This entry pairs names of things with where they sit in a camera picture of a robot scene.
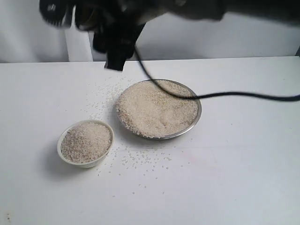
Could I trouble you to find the rice in white bowl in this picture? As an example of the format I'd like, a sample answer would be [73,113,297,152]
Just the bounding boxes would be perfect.
[60,122,112,164]

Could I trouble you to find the white ceramic bowl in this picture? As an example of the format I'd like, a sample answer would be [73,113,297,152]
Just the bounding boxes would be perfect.
[57,120,114,168]

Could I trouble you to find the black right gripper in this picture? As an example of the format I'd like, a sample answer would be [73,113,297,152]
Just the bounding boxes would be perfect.
[39,0,150,71]

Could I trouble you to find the brown wooden cup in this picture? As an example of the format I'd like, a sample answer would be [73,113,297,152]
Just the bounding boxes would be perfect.
[75,3,98,31]

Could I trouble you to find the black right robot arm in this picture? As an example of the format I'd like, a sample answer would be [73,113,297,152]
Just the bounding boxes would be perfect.
[39,0,300,71]

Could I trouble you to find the round steel plate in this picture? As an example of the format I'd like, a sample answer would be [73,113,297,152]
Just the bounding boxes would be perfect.
[115,78,203,140]

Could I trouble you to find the spilled rice grains on table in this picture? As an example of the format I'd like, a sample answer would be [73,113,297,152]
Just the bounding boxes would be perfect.
[77,77,195,198]

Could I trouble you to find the rice on steel plate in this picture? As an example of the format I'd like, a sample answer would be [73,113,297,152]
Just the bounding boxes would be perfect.
[117,79,199,138]

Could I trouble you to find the white backdrop curtain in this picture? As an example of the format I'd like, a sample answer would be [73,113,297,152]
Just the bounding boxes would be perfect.
[0,0,300,63]

